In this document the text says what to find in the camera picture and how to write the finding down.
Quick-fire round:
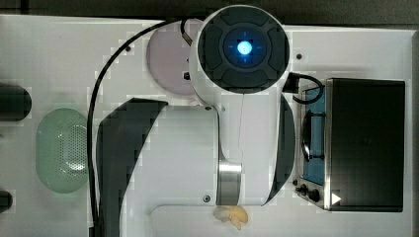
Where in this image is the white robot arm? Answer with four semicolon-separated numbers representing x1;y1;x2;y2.
89;5;295;237

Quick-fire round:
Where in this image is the green oval strainer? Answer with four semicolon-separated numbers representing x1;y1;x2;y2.
36;109;88;194

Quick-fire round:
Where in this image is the lilac round plate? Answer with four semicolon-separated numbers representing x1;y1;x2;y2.
146;21;194;96

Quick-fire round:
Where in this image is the yellow toy banana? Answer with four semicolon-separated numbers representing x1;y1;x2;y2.
213;205;248;230

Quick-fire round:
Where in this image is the black toaster oven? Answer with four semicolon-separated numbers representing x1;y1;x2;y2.
293;78;405;212

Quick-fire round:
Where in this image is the black round pan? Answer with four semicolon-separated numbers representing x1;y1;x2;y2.
0;83;32;121

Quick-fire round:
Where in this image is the dark grey cylinder cup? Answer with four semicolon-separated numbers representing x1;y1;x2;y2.
0;190;13;212

